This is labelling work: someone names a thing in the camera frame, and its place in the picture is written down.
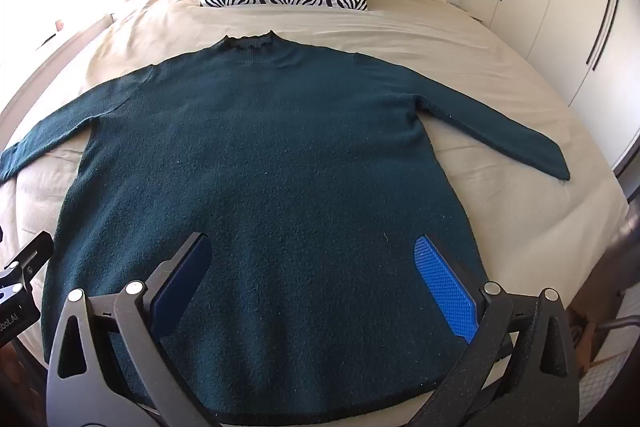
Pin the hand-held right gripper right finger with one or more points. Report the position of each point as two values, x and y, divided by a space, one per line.
445 287

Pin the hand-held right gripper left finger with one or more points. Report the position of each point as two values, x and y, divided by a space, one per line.
182 277

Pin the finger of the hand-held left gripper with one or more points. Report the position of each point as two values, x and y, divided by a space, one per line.
27 257

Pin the dark teal towel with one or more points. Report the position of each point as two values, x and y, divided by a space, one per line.
275 157

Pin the white mesh basket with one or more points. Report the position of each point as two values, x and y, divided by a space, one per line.
617 367

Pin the beige bed sheet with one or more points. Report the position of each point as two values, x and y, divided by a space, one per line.
450 47

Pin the white wardrobe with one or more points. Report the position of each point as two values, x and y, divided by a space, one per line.
550 7

